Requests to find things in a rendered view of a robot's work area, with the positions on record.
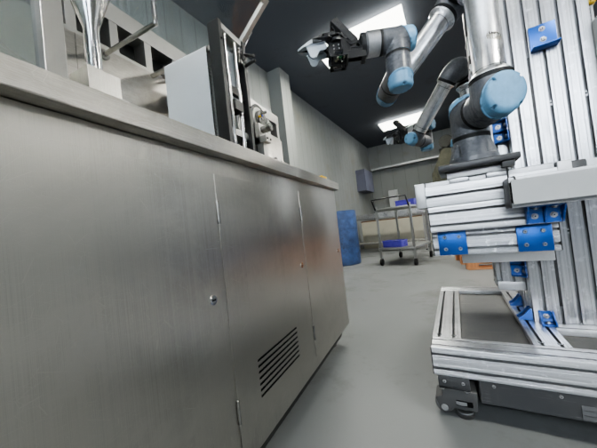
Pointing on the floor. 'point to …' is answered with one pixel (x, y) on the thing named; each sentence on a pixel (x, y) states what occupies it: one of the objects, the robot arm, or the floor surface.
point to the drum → (348, 237)
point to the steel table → (394, 216)
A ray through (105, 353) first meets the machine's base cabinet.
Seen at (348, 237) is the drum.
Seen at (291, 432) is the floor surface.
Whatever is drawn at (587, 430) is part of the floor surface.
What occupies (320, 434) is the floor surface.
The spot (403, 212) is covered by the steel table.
